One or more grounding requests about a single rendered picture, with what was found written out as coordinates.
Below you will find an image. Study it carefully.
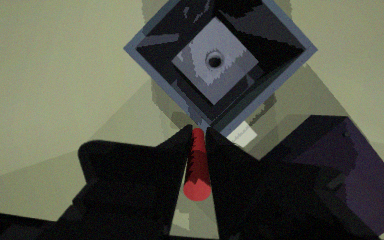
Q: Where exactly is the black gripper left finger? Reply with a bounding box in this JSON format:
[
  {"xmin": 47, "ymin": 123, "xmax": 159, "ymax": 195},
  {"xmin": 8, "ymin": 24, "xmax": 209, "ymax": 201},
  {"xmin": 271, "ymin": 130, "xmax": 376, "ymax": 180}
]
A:
[{"xmin": 77, "ymin": 124, "xmax": 193, "ymax": 235}]

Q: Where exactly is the red peg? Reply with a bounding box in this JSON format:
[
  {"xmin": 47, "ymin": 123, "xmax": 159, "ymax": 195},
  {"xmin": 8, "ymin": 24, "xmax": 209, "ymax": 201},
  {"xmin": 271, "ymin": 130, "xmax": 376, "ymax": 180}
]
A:
[{"xmin": 183, "ymin": 128, "xmax": 211, "ymax": 201}]

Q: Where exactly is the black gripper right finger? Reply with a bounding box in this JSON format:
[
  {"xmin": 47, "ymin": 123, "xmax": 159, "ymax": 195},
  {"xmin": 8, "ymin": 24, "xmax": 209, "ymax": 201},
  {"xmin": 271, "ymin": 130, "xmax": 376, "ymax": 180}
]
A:
[{"xmin": 205, "ymin": 127, "xmax": 346, "ymax": 240}]

